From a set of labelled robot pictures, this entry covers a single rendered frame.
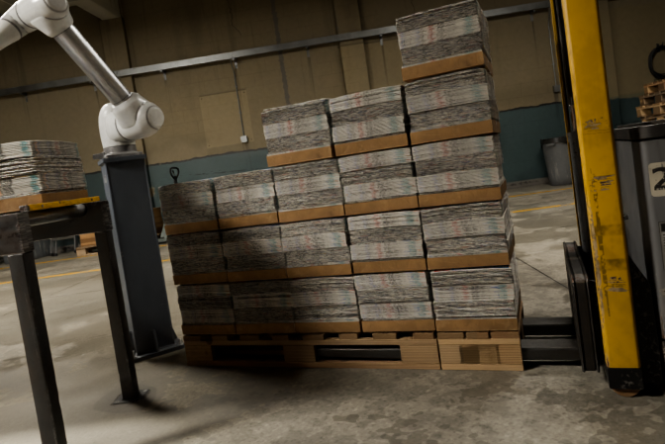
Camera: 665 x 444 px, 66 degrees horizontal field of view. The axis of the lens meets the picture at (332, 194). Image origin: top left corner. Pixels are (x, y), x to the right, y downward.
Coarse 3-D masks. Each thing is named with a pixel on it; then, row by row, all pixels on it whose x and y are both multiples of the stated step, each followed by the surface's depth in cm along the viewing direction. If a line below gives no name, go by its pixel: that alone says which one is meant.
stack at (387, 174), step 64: (192, 192) 223; (256, 192) 212; (320, 192) 201; (384, 192) 191; (192, 256) 226; (256, 256) 215; (320, 256) 204; (384, 256) 193; (192, 320) 231; (256, 320) 217; (320, 320) 207
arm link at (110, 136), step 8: (104, 112) 252; (112, 112) 251; (104, 120) 252; (112, 120) 249; (104, 128) 252; (112, 128) 249; (104, 136) 253; (112, 136) 251; (120, 136) 250; (104, 144) 254; (112, 144) 253; (120, 144) 253; (128, 144) 256
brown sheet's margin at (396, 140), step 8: (384, 136) 188; (392, 136) 187; (400, 136) 186; (408, 136) 187; (336, 144) 196; (344, 144) 194; (352, 144) 193; (360, 144) 192; (368, 144) 191; (376, 144) 190; (384, 144) 189; (392, 144) 188; (400, 144) 186; (408, 144) 186; (336, 152) 196; (344, 152) 195; (352, 152) 194
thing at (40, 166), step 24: (0, 144) 167; (24, 144) 167; (48, 144) 176; (72, 144) 191; (0, 168) 168; (24, 168) 167; (48, 168) 173; (72, 168) 188; (0, 192) 169; (24, 192) 168; (48, 192) 172
